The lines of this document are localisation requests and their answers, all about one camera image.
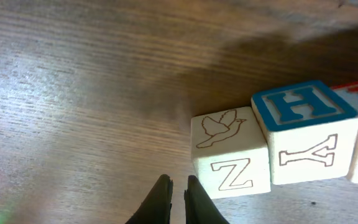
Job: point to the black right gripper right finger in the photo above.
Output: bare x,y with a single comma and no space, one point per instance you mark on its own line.
199,208

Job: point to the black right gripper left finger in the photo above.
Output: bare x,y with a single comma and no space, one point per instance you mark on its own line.
156,207

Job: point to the wooden block blue L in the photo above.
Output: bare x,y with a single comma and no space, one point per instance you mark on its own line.
310,131

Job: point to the wooden block ice cream picture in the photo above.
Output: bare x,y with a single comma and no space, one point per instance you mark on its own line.
230,154

